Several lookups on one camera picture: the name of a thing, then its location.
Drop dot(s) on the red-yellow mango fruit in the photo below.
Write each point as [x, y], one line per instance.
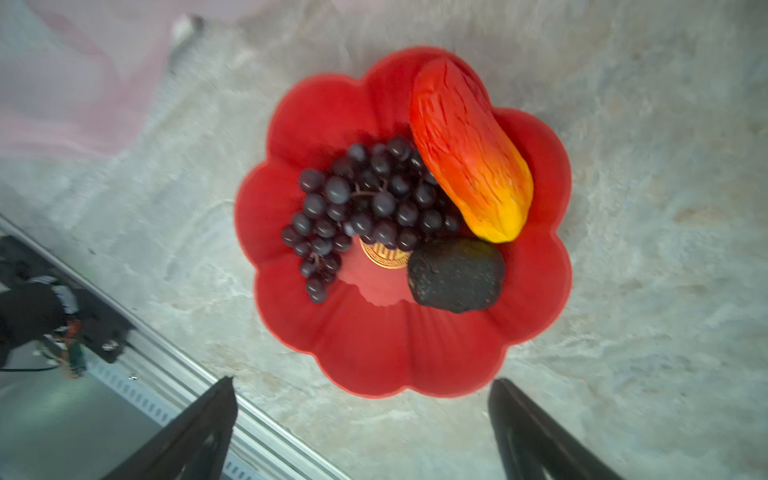
[469, 154]

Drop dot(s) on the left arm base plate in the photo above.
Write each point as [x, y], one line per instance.
[90, 319]

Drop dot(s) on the dark grape bunch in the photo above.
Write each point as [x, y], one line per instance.
[383, 197]

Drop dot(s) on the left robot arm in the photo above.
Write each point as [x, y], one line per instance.
[28, 313]

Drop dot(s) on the dark avocado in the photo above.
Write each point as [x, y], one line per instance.
[457, 274]

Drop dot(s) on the aluminium front rail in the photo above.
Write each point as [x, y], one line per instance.
[57, 427]

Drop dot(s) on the red flower-shaped plate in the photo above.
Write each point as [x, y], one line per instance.
[369, 337]

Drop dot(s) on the pink plastic bag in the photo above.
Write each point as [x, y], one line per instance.
[78, 77]

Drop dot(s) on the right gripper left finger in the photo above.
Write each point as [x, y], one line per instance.
[194, 445]

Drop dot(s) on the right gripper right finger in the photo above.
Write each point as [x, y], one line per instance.
[532, 445]

